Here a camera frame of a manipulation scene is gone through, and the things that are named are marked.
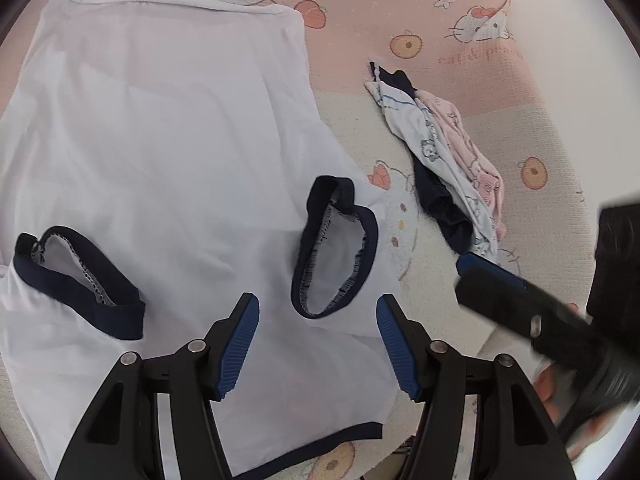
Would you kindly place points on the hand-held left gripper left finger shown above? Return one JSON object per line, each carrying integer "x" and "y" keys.
{"x": 240, "y": 345}

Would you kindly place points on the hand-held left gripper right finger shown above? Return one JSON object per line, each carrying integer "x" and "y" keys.
{"x": 395, "y": 350}

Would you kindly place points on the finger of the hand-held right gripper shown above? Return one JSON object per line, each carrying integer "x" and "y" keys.
{"x": 485, "y": 267}
{"x": 510, "y": 310}

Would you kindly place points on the white cartoon-print garment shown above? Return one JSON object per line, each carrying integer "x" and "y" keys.
{"x": 415, "y": 120}

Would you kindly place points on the white shirt with navy trim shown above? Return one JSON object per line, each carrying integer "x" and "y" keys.
{"x": 150, "y": 135}

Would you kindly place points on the person's right hand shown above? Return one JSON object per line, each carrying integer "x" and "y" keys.
{"x": 552, "y": 390}

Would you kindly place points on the pink printed garment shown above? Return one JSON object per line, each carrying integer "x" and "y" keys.
{"x": 465, "y": 150}

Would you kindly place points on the pink cat-print blanket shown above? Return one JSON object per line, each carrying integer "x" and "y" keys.
{"x": 500, "y": 110}

